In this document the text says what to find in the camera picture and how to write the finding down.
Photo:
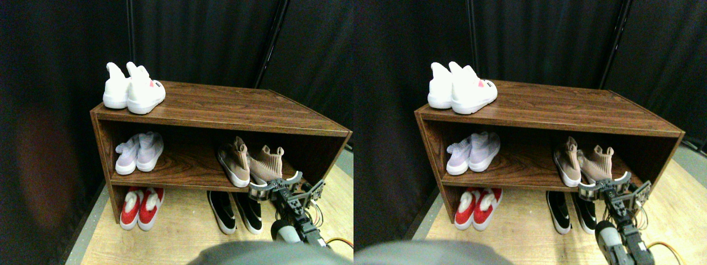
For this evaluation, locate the lilac shoe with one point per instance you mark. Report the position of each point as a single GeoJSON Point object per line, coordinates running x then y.
{"type": "Point", "coordinates": [485, 153]}
{"type": "Point", "coordinates": [458, 160]}
{"type": "Point", "coordinates": [127, 159]}
{"type": "Point", "coordinates": [150, 153]}

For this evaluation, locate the black curtain stand pole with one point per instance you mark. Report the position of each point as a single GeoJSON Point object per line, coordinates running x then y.
{"type": "Point", "coordinates": [131, 30]}
{"type": "Point", "coordinates": [272, 38]}
{"type": "Point", "coordinates": [614, 41]}

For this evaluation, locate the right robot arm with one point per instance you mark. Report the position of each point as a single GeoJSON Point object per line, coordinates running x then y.
{"type": "Point", "coordinates": [610, 237]}
{"type": "Point", "coordinates": [287, 233]}

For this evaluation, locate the black shoe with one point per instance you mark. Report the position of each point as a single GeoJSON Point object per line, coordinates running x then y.
{"type": "Point", "coordinates": [249, 215]}
{"type": "Point", "coordinates": [222, 212]}
{"type": "Point", "coordinates": [559, 212]}
{"type": "Point", "coordinates": [586, 216]}

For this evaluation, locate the red shoe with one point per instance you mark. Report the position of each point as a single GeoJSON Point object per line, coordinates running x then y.
{"type": "Point", "coordinates": [486, 211]}
{"type": "Point", "coordinates": [149, 211]}
{"type": "Point", "coordinates": [130, 214]}
{"type": "Point", "coordinates": [465, 214]}

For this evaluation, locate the brown shoe rack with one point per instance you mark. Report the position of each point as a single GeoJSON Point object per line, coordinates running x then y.
{"type": "Point", "coordinates": [232, 105]}
{"type": "Point", "coordinates": [563, 105]}

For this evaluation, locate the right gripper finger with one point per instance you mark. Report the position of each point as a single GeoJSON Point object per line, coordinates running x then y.
{"type": "Point", "coordinates": [289, 183]}
{"type": "Point", "coordinates": [262, 191]}
{"type": "Point", "coordinates": [620, 183]}
{"type": "Point", "coordinates": [592, 191]}

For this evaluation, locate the tan shoe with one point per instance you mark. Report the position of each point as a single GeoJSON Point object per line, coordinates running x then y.
{"type": "Point", "coordinates": [268, 165]}
{"type": "Point", "coordinates": [599, 165]}
{"type": "Point", "coordinates": [236, 161]}
{"type": "Point", "coordinates": [569, 161]}

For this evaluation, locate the white shoe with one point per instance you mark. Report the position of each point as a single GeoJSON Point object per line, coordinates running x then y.
{"type": "Point", "coordinates": [470, 96]}
{"type": "Point", "coordinates": [115, 94]}
{"type": "Point", "coordinates": [439, 94]}
{"type": "Point", "coordinates": [142, 96]}

